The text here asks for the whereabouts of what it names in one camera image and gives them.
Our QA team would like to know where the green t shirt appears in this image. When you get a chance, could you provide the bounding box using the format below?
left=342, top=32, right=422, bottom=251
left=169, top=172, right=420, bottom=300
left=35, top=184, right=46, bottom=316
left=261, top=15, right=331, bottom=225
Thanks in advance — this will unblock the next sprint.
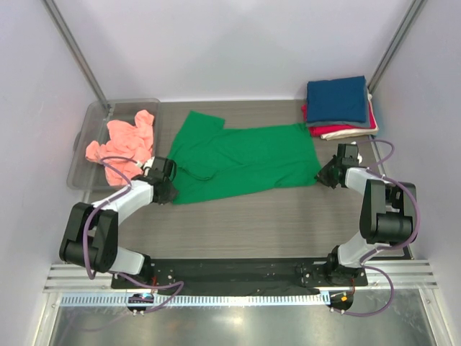
left=168, top=111, right=321, bottom=205

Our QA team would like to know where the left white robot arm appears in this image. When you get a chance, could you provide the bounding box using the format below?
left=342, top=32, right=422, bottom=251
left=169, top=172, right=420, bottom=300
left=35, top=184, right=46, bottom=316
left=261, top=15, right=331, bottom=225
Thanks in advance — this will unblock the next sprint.
left=59, top=156, right=179, bottom=285

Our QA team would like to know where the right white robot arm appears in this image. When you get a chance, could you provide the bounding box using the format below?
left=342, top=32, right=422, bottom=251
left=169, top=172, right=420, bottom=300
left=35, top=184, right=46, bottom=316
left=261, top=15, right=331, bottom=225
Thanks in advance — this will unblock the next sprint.
left=315, top=143, right=419, bottom=285

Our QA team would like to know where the salmon pink t shirt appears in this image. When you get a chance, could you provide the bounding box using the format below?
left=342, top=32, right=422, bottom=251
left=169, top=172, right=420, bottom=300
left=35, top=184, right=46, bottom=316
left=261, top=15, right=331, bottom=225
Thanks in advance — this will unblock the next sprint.
left=85, top=110, right=155, bottom=187

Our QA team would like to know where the folded cream t shirt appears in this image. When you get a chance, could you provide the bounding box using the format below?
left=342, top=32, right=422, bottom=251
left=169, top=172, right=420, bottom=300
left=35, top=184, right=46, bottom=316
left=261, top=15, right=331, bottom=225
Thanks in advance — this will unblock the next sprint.
left=320, top=92, right=379, bottom=141

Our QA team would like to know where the folded red t shirt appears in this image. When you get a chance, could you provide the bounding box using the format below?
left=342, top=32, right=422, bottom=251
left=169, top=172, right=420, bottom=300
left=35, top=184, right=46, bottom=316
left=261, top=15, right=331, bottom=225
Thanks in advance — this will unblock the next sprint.
left=308, top=125, right=356, bottom=137

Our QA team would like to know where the folded blue t shirt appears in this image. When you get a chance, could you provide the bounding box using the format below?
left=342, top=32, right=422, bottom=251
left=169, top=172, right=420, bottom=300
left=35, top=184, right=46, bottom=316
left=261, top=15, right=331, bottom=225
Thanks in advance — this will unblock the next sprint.
left=306, top=76, right=368, bottom=123

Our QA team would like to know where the clear plastic bin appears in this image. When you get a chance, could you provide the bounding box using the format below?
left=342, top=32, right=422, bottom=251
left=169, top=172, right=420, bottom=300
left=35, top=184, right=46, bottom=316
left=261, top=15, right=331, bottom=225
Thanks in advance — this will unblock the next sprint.
left=66, top=97, right=162, bottom=192

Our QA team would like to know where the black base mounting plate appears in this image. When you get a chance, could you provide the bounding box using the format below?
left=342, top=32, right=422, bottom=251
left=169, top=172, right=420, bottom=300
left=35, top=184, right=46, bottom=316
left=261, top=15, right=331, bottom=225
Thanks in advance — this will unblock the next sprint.
left=128, top=257, right=368, bottom=290

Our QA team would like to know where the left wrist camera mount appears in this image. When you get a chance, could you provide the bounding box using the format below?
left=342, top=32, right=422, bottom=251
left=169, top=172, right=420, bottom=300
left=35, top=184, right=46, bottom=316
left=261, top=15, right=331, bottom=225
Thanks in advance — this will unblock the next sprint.
left=136, top=157, right=155, bottom=174

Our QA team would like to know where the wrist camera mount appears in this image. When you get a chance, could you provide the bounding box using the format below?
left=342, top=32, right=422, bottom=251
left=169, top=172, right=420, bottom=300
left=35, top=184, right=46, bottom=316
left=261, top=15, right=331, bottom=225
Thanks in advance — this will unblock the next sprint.
left=136, top=157, right=155, bottom=174
left=351, top=141, right=363, bottom=164

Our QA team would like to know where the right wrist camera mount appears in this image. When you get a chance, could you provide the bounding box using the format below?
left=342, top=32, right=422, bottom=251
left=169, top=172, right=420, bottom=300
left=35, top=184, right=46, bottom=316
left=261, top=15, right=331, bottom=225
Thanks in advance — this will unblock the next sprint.
left=351, top=141, right=363, bottom=164

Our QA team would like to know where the slotted cable duct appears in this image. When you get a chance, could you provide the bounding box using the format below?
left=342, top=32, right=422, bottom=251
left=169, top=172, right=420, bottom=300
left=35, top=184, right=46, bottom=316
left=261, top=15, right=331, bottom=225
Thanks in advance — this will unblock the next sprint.
left=60, top=291, right=331, bottom=307

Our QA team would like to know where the aluminium extrusion rail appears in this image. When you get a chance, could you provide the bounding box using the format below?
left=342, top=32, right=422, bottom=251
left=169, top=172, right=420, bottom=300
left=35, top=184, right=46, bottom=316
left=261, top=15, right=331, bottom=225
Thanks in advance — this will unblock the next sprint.
left=42, top=260, right=438, bottom=293

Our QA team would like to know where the right corner aluminium post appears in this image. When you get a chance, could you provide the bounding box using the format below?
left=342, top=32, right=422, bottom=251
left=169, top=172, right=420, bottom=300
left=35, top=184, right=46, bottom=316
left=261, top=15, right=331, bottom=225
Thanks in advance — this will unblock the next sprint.
left=368, top=0, right=427, bottom=94

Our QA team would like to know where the corner aluminium post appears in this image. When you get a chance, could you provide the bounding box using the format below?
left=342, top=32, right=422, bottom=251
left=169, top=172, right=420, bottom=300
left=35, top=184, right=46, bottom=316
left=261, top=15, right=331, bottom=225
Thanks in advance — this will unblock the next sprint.
left=42, top=0, right=109, bottom=110
left=368, top=0, right=427, bottom=94

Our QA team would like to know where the left corner aluminium post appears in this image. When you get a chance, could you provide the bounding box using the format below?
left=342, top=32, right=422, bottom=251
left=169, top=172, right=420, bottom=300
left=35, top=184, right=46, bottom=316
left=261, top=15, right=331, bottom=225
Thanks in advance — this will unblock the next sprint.
left=42, top=0, right=109, bottom=110

